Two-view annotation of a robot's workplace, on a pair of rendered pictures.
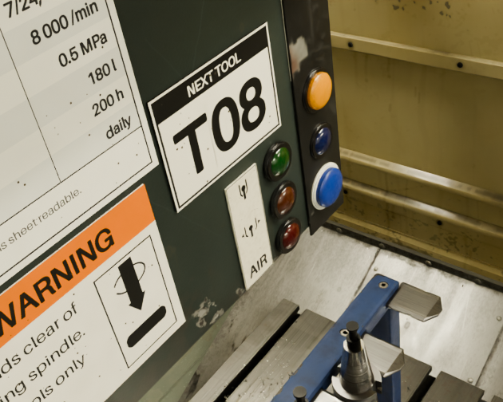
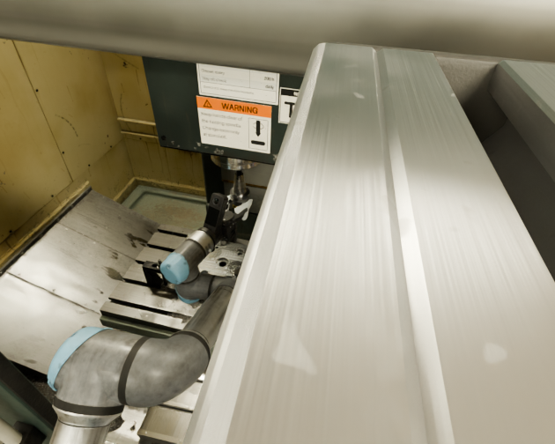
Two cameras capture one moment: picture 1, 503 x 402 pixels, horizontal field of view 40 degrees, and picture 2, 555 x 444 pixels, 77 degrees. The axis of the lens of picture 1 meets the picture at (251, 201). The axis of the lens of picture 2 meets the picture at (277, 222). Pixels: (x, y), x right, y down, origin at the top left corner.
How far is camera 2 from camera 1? 0.51 m
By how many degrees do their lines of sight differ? 43
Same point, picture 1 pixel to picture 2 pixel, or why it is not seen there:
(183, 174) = (284, 114)
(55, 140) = (252, 77)
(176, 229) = (277, 127)
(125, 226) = (262, 112)
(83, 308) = (243, 121)
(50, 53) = not seen: hidden behind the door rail
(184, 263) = (276, 137)
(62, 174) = (250, 86)
